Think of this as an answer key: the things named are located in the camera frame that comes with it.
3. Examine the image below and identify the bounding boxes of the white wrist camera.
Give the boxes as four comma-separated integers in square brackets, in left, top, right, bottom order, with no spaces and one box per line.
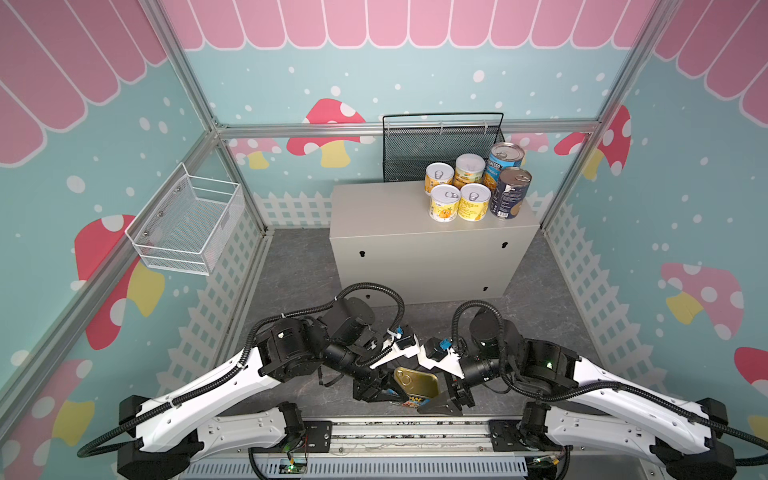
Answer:
[417,337,465,379]
[369,326,420,369]

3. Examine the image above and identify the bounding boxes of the gold rectangular sardine tin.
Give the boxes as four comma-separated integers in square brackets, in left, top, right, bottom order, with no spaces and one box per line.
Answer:
[394,367,440,408]

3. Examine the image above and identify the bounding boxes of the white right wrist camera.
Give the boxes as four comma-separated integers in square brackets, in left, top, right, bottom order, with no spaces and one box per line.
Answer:
[417,337,465,379]

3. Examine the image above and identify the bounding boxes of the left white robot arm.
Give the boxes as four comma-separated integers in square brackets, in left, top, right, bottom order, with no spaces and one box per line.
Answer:
[77,282,408,479]

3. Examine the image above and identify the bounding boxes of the dark navy label can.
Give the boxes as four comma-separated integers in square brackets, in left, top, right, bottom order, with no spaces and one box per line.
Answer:
[490,167,532,220]

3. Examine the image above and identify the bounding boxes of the yellow can white lid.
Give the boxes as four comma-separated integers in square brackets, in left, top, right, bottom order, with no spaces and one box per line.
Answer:
[458,183,491,222]
[429,184,461,223]
[424,162,455,195]
[453,153,486,190]

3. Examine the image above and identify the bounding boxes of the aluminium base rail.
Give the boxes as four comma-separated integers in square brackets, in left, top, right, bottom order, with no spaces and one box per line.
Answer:
[246,417,639,479]

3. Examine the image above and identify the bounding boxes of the yellow can white lid front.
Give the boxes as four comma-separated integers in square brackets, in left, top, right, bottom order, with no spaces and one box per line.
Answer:
[458,183,491,222]

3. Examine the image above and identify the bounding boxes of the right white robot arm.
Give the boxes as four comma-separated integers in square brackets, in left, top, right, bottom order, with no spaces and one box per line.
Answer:
[417,300,767,479]

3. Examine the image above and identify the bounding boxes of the white mesh wire basket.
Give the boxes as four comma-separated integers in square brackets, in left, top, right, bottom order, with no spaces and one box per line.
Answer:
[125,164,245,276]

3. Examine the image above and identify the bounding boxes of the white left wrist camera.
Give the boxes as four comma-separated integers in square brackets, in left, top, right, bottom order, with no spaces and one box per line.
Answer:
[369,326,420,369]

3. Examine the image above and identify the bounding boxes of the grey metal cabinet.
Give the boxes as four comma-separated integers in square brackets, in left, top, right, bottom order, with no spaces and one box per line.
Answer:
[329,182,540,304]

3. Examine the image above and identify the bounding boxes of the blue Progresso soup can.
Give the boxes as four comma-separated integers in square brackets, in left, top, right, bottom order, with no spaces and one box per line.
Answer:
[483,142,525,183]

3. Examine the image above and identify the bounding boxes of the black mesh wire basket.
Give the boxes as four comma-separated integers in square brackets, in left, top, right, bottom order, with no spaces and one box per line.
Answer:
[382,112,504,182]

